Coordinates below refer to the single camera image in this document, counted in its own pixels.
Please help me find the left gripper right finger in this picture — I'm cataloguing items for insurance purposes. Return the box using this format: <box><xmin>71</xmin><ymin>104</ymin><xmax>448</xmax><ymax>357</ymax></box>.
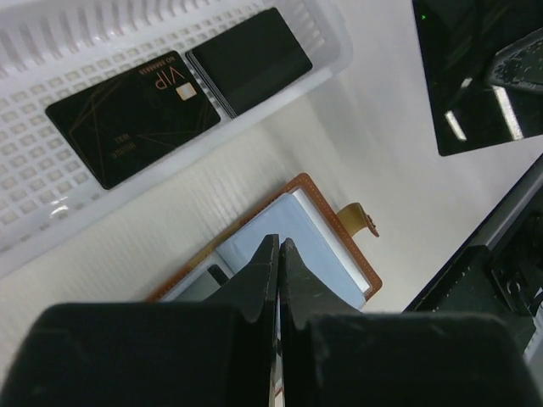
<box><xmin>278</xmin><ymin>240</ymin><xmax>542</xmax><ymax>406</ymax></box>

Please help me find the brown leather card holder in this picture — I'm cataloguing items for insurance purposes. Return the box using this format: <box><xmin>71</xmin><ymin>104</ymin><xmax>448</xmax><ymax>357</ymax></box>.
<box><xmin>148</xmin><ymin>173</ymin><xmax>383</xmax><ymax>309</ymax></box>

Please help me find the black credit card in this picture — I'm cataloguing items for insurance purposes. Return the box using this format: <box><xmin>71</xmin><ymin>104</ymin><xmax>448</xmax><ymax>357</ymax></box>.
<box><xmin>412</xmin><ymin>1</ymin><xmax>542</xmax><ymax>156</ymax></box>
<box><xmin>207</xmin><ymin>264</ymin><xmax>230</xmax><ymax>287</ymax></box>

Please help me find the VIP black card in basket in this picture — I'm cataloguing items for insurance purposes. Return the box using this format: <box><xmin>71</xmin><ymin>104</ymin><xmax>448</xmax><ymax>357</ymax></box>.
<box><xmin>46</xmin><ymin>51</ymin><xmax>221</xmax><ymax>190</ymax></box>

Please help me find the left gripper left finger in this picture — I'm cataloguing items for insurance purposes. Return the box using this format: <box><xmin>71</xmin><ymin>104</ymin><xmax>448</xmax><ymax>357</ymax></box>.
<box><xmin>1</xmin><ymin>235</ymin><xmax>279</xmax><ymax>406</ymax></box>

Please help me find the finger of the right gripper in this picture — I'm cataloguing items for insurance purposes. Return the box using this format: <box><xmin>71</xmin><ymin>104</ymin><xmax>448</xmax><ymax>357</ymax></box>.
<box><xmin>486</xmin><ymin>28</ymin><xmax>542</xmax><ymax>95</ymax></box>

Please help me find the white plastic slotted basket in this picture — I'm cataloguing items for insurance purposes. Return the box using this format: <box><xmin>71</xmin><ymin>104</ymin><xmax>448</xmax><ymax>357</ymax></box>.
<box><xmin>1</xmin><ymin>1</ymin><xmax>353</xmax><ymax>275</ymax></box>

